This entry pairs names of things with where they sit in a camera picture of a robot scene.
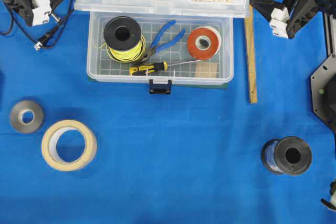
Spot clear plastic tool box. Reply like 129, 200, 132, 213
75, 0, 249, 86

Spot yellow wire spool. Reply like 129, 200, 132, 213
103, 16, 146, 63

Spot beige masking tape roll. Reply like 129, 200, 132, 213
41, 120, 97, 172

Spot blue table cloth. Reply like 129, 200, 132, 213
1, 12, 335, 223

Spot yellow black screwdriver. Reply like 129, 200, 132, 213
129, 60, 201, 76

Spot red tape roll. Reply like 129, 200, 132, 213
187, 26, 222, 60

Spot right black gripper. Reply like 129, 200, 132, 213
250, 0, 331, 39

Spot wooden ruler stick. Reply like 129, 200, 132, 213
244, 5, 258, 104

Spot black cable with plug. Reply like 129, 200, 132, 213
0, 0, 76, 50

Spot black tool box latch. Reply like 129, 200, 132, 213
149, 79, 172, 94

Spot blue handled pliers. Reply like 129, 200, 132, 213
143, 19, 186, 60

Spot grey tape roll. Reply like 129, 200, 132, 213
9, 100, 45, 133

